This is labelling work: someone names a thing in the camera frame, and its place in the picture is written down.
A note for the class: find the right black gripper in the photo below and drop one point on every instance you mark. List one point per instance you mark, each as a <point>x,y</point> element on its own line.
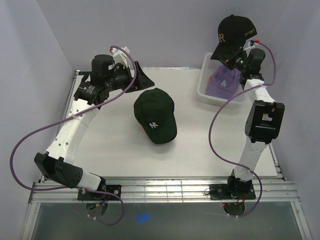
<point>228,57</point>

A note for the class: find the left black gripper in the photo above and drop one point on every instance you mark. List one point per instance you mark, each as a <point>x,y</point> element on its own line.
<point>141,81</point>

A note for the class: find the purple baseball cap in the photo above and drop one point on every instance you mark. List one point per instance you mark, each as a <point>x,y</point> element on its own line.
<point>223,83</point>

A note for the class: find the black gold R cap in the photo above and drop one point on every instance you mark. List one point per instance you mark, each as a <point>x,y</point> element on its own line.
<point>233,32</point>

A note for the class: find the green NY baseball cap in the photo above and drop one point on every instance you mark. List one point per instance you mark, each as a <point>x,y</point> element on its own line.
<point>154,111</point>

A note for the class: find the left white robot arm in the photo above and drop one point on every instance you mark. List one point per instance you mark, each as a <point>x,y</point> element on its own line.
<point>57,163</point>

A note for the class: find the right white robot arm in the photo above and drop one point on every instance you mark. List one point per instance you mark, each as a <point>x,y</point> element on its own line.
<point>263,122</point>

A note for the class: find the white plastic basket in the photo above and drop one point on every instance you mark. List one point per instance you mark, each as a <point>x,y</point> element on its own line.
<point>209,66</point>

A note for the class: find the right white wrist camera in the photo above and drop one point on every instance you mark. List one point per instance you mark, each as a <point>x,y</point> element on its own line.
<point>251,45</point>

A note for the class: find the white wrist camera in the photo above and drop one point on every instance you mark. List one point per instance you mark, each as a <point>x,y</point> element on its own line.
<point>251,45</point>
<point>119,57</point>

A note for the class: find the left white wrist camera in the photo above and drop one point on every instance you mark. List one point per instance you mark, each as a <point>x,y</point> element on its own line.
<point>119,57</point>

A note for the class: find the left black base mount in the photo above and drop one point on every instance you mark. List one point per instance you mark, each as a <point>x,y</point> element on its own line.
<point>109,193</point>

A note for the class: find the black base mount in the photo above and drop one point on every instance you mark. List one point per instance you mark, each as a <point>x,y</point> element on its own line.
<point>222,192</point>
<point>109,193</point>

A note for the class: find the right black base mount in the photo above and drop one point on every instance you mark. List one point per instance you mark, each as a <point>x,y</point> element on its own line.
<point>222,192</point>

